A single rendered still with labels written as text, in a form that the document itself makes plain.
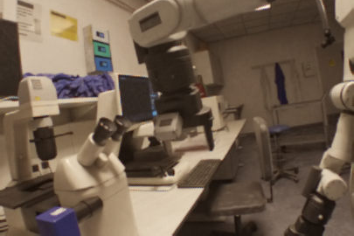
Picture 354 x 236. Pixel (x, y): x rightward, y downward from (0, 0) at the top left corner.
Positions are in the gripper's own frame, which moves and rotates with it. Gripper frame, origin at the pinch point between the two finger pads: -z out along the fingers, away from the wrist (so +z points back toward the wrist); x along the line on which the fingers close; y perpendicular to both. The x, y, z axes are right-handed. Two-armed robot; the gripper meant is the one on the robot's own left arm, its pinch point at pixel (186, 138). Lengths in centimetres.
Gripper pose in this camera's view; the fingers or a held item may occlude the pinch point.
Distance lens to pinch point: 47.9
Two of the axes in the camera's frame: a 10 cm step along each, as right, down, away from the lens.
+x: -9.2, 1.6, 3.6
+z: -2.3, -9.5, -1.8
